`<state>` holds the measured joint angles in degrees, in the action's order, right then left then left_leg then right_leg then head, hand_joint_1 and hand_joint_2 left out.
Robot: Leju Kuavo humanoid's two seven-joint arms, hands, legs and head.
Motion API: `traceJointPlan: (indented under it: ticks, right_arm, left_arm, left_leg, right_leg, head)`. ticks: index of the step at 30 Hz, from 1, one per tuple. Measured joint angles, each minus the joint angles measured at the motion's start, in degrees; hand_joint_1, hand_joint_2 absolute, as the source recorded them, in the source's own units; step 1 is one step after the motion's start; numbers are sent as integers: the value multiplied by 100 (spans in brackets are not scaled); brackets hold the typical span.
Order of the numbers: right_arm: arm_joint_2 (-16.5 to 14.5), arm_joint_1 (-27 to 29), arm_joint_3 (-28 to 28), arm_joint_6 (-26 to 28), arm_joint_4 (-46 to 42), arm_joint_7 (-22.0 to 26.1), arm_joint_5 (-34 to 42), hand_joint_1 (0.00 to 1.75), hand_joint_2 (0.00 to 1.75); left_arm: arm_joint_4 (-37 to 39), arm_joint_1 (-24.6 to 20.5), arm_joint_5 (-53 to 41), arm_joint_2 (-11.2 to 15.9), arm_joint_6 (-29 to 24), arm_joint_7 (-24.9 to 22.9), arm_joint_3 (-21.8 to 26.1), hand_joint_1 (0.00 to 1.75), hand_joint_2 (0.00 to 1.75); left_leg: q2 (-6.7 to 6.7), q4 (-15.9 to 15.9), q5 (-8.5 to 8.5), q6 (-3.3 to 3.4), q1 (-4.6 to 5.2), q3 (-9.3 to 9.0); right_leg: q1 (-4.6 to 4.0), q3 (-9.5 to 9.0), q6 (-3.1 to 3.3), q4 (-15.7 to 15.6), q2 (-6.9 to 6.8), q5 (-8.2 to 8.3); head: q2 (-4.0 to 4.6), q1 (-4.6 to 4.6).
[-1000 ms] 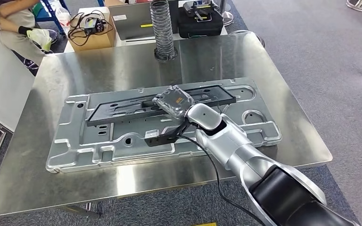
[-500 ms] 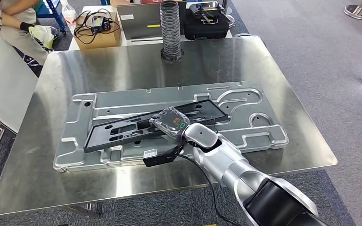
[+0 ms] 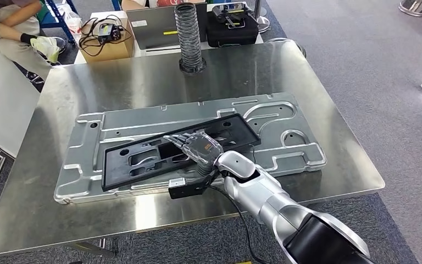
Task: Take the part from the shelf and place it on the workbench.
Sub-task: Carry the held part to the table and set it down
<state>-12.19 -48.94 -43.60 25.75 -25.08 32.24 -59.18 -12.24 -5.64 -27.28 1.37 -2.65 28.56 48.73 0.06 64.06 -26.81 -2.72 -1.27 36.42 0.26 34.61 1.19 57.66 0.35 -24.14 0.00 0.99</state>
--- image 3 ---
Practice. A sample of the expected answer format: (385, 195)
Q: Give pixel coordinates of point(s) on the brown cardboard box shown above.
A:
(105, 51)

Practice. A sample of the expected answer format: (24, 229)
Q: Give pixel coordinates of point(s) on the stamped grey metal plate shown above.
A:
(287, 160)

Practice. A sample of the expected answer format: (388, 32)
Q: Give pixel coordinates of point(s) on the steel table with white panel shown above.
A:
(3, 109)

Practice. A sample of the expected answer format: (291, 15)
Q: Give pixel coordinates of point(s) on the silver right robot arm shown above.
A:
(254, 193)

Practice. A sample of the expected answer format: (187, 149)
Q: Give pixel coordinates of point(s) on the metal stanchion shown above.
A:
(262, 23)

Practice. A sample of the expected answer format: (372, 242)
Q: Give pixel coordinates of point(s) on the person's pale shoe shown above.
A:
(45, 47)

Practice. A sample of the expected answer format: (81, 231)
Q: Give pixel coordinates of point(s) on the stainless steel workbench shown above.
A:
(87, 80)

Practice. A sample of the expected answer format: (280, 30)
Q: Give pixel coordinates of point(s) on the person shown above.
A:
(14, 51)

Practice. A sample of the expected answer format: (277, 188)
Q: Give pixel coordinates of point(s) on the black device with yellow marks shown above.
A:
(233, 14)

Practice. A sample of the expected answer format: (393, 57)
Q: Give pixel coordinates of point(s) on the black plastic plate frame part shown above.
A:
(123, 171)

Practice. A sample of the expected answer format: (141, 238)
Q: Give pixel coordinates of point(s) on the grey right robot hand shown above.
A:
(200, 147)

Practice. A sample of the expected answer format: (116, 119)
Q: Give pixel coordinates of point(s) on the blue metal frame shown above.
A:
(59, 17)

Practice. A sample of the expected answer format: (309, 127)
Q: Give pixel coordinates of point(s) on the metal stanchion base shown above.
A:
(415, 9)

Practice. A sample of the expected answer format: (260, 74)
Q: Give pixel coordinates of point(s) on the grey flat board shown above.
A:
(152, 32)

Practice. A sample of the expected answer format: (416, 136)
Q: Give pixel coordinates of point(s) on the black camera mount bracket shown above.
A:
(192, 189)

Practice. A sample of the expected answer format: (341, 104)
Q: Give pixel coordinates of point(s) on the clear plastic bag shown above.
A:
(72, 22)

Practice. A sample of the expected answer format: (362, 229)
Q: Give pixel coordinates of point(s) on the black carry case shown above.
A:
(229, 36)

